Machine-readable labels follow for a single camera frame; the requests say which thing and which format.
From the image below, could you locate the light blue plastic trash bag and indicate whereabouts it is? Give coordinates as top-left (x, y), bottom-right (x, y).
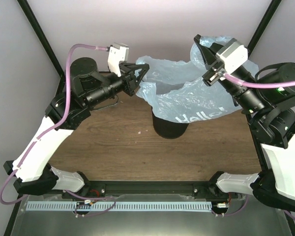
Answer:
top-left (135, 35), bottom-right (258, 123)

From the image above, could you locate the black mesh trash bin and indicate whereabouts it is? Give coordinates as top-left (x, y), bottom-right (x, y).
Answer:
top-left (151, 111), bottom-right (189, 139)

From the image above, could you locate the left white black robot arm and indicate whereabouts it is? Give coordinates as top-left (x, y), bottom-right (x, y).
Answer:
top-left (4, 58), bottom-right (149, 199)

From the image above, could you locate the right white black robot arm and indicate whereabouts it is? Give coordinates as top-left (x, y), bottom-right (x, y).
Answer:
top-left (194, 35), bottom-right (295, 212)

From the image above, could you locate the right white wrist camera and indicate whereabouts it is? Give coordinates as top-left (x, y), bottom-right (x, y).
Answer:
top-left (215, 38), bottom-right (248, 74)

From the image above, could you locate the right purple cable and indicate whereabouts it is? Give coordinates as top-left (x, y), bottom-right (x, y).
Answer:
top-left (221, 71), bottom-right (295, 227)

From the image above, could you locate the purple cable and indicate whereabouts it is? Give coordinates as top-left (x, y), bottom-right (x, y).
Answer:
top-left (0, 43), bottom-right (118, 218)
top-left (221, 71), bottom-right (295, 227)

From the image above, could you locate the left black frame post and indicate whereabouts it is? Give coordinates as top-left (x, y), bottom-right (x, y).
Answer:
top-left (16, 0), bottom-right (65, 74)

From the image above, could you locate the black frame post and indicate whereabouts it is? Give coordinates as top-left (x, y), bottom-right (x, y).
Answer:
top-left (16, 0), bottom-right (65, 74)
top-left (247, 0), bottom-right (282, 54)

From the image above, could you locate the right black frame post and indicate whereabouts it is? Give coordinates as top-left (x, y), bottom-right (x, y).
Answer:
top-left (247, 0), bottom-right (282, 54)

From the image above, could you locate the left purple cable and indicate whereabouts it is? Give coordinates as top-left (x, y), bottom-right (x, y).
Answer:
top-left (0, 43), bottom-right (118, 218)

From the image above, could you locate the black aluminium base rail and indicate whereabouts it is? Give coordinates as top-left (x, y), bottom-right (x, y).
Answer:
top-left (61, 179), bottom-right (239, 200)

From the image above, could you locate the light blue slotted cable duct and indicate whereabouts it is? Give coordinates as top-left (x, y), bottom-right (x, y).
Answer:
top-left (26, 201), bottom-right (212, 212)

